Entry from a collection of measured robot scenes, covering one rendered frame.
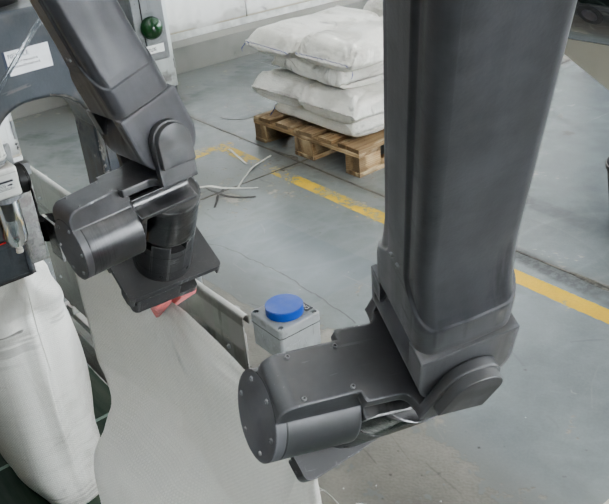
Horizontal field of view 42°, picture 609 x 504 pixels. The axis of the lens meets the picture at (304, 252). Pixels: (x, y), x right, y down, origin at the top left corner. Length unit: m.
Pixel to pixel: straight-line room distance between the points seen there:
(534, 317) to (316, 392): 2.30
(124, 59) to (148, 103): 0.04
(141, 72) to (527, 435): 1.78
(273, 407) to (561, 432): 1.87
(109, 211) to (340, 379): 0.31
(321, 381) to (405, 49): 0.24
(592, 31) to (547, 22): 0.55
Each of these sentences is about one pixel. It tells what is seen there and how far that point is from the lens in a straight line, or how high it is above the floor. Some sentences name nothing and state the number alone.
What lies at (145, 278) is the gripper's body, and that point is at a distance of 0.79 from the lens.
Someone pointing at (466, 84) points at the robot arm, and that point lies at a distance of 0.27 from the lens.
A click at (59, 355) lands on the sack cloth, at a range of 1.49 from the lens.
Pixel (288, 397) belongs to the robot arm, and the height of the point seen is 1.23.
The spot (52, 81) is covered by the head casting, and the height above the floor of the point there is 1.25.
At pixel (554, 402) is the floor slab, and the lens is 2.38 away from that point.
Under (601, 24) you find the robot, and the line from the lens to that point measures 0.80.
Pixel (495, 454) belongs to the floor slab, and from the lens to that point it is 2.20.
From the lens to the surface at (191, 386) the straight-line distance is 0.86.
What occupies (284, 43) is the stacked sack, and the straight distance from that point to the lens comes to 3.92.
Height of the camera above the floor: 1.51
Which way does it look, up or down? 29 degrees down
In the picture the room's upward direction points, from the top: 5 degrees counter-clockwise
